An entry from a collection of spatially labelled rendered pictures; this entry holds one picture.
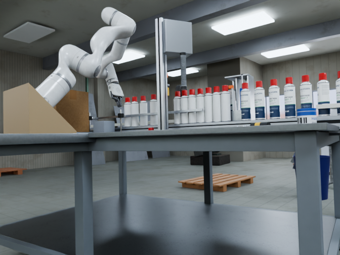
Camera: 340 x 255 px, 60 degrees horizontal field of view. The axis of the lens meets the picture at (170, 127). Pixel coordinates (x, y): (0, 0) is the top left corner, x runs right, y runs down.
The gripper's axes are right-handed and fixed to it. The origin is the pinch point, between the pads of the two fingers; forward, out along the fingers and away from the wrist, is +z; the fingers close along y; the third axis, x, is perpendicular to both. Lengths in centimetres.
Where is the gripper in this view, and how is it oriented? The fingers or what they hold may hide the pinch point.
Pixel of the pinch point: (119, 103)
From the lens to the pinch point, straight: 212.6
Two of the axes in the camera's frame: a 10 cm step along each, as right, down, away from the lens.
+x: -7.8, 3.8, 5.0
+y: 5.4, 0.1, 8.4
